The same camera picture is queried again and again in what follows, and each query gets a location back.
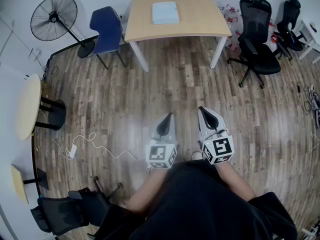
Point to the person's left forearm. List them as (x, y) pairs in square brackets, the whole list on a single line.
[(147, 189)]

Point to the wooden table top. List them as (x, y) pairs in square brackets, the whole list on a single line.
[(200, 16)]

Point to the white table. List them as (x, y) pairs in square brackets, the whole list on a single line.
[(308, 31)]

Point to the person's right forearm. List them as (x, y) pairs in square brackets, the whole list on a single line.
[(235, 179)]

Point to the small wooden side table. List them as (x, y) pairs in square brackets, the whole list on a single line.
[(18, 184)]

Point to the round wooden table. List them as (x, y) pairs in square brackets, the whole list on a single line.
[(28, 106)]

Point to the black mesh office chair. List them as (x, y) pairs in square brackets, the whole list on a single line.
[(65, 214), (290, 19), (257, 34)]

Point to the white wall panel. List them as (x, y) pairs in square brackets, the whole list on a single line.
[(35, 53)]

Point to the white power adapter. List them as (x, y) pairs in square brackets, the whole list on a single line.
[(72, 152)]

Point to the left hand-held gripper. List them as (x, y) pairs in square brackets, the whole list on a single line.
[(158, 154)]

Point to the group of clear water jugs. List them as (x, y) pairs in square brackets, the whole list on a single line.
[(231, 19)]

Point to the blue chair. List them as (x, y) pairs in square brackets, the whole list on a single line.
[(106, 29)]

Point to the person's black clothing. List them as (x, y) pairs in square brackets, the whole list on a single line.
[(200, 204)]

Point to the person's white shoe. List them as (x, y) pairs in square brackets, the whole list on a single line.
[(197, 155)]

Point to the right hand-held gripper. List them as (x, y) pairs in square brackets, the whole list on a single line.
[(220, 147)]

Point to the black floor fan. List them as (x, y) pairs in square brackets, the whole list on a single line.
[(53, 17)]

